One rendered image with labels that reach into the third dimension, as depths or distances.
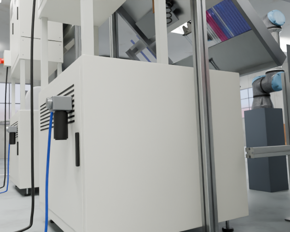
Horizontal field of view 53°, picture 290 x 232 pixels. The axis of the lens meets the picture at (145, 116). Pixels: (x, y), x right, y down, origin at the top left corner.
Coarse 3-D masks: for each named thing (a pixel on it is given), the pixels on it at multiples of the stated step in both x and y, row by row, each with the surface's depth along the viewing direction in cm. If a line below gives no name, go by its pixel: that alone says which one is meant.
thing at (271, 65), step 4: (264, 64) 140; (268, 64) 137; (272, 64) 135; (276, 64) 132; (252, 68) 146; (256, 68) 143; (260, 68) 140; (264, 68) 138; (268, 68) 136; (236, 72) 156; (240, 72) 152; (244, 72) 149; (248, 72) 146; (252, 72) 144; (240, 76) 151
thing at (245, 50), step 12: (240, 36) 137; (252, 36) 133; (216, 48) 152; (228, 48) 147; (240, 48) 143; (252, 48) 138; (264, 48) 134; (180, 60) 177; (192, 60) 170; (216, 60) 158; (228, 60) 153; (240, 60) 148; (252, 60) 144; (264, 60) 139
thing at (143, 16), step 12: (132, 0) 162; (144, 0) 157; (168, 0) 146; (180, 0) 142; (216, 0) 130; (132, 12) 170; (144, 12) 164; (180, 12) 148; (144, 24) 165; (168, 24) 154; (180, 24) 154
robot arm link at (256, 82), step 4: (256, 76) 202; (260, 76) 200; (264, 76) 200; (252, 80) 205; (256, 80) 201; (260, 80) 199; (252, 84) 205; (256, 84) 201; (260, 84) 197; (252, 88) 206; (256, 88) 201; (260, 88) 198; (256, 92) 201; (260, 92) 200; (264, 92) 198
